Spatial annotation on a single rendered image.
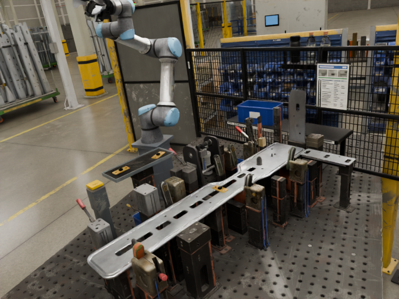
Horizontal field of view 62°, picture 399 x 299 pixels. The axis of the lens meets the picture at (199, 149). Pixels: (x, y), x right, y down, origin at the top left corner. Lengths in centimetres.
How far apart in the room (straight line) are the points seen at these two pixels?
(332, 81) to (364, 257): 110
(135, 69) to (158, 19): 77
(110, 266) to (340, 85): 171
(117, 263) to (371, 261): 114
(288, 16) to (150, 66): 487
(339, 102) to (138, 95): 307
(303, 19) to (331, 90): 632
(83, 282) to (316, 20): 766
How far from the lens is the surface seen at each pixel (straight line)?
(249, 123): 205
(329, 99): 236
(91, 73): 948
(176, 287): 164
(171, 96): 206
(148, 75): 456
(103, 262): 140
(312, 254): 177
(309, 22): 857
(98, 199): 163
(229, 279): 164
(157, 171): 219
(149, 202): 157
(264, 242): 176
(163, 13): 428
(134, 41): 202
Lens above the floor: 185
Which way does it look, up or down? 23 degrees down
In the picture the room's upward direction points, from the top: 7 degrees counter-clockwise
